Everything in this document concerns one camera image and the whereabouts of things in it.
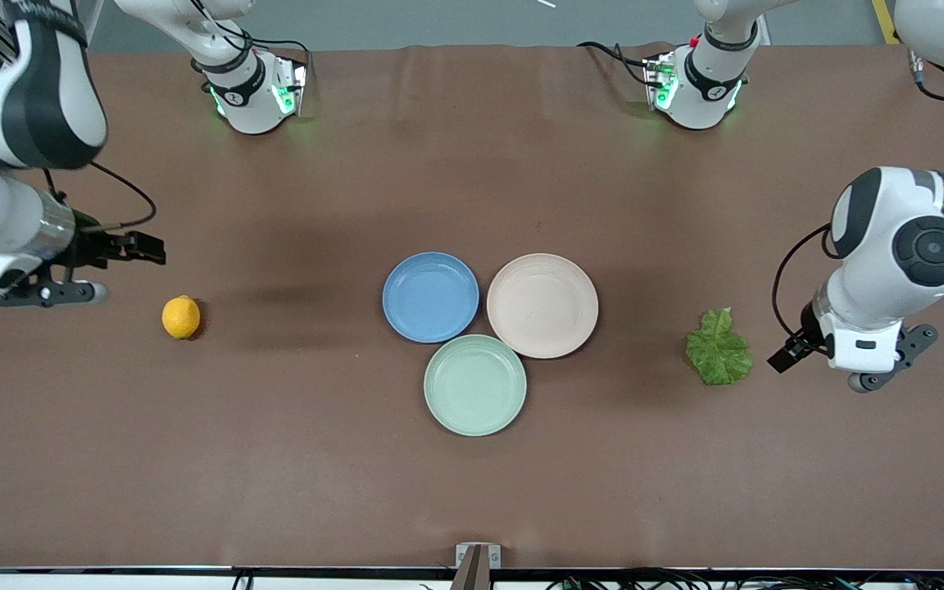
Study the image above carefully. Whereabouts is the green lettuce leaf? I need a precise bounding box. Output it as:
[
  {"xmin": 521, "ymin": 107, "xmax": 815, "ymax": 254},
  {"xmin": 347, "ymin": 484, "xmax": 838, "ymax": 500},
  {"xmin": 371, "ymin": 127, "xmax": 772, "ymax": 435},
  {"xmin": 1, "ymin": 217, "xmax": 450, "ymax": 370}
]
[{"xmin": 685, "ymin": 307, "xmax": 755, "ymax": 387}]

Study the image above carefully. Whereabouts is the yellow lemon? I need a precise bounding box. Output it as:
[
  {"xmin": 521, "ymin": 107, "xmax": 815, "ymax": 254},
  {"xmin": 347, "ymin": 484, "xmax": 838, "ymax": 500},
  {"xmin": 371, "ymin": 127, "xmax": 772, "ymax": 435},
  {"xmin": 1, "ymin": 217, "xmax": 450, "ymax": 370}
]
[{"xmin": 161, "ymin": 295, "xmax": 202, "ymax": 340}]

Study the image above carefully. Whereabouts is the brown table mat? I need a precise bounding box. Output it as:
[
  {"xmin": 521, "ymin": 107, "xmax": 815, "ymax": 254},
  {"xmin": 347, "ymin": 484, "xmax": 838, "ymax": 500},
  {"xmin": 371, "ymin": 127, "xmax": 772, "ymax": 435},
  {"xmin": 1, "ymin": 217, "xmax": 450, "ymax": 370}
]
[{"xmin": 0, "ymin": 43, "xmax": 944, "ymax": 570}]

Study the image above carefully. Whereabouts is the beige plate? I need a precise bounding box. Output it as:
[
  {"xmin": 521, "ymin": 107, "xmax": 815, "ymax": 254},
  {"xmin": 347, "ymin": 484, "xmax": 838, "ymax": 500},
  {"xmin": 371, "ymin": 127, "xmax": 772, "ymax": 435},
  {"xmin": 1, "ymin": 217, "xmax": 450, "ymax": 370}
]
[{"xmin": 486, "ymin": 252, "xmax": 600, "ymax": 360}]

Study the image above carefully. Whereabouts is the blue plate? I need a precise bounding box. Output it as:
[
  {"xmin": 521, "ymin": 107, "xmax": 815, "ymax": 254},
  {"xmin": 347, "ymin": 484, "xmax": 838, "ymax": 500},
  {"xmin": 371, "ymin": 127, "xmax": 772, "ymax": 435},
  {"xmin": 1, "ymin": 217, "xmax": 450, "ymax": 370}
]
[{"xmin": 382, "ymin": 251, "xmax": 480, "ymax": 344}]

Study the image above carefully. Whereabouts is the mint green plate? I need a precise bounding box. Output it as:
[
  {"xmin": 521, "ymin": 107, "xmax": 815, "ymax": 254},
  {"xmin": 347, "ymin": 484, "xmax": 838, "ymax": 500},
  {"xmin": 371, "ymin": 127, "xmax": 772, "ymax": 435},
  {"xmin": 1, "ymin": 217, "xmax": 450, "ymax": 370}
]
[{"xmin": 423, "ymin": 334, "xmax": 528, "ymax": 437}]

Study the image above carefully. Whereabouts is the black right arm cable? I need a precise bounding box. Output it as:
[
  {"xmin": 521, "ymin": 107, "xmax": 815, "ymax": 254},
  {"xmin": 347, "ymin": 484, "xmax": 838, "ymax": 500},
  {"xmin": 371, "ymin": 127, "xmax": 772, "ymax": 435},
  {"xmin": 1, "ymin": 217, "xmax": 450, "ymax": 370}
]
[{"xmin": 42, "ymin": 160, "xmax": 158, "ymax": 234}]

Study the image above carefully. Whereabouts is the metal base bracket green light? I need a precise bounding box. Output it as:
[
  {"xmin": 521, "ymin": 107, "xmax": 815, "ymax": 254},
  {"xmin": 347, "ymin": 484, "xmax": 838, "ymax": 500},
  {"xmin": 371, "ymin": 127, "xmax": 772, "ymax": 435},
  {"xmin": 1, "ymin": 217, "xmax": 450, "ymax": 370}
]
[
  {"xmin": 270, "ymin": 52, "xmax": 310, "ymax": 116},
  {"xmin": 642, "ymin": 51, "xmax": 680, "ymax": 112}
]

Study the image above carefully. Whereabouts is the black base cable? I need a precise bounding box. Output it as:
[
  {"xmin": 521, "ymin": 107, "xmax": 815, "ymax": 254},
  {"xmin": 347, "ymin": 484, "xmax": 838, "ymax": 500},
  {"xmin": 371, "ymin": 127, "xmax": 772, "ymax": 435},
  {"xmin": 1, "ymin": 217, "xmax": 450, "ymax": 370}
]
[
  {"xmin": 218, "ymin": 23, "xmax": 311, "ymax": 57},
  {"xmin": 577, "ymin": 39, "xmax": 655, "ymax": 88}
]

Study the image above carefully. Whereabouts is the black cable bundle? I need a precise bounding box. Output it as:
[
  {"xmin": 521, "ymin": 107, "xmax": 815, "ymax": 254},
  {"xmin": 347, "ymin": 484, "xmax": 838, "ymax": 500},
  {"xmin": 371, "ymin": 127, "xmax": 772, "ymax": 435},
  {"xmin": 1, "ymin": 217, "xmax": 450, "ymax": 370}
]
[{"xmin": 546, "ymin": 564, "xmax": 944, "ymax": 590}]

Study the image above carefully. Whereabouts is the grey metal camera bracket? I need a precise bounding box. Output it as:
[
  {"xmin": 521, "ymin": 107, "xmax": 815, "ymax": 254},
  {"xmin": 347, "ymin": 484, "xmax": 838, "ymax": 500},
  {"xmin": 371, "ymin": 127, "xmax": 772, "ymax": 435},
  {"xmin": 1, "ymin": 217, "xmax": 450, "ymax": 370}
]
[{"xmin": 449, "ymin": 542, "xmax": 502, "ymax": 590}]

